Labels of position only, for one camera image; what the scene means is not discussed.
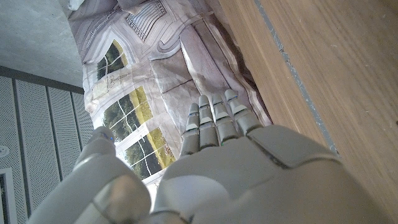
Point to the printed sofa room backdrop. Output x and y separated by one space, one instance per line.
177 62

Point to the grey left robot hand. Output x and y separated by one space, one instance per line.
242 180

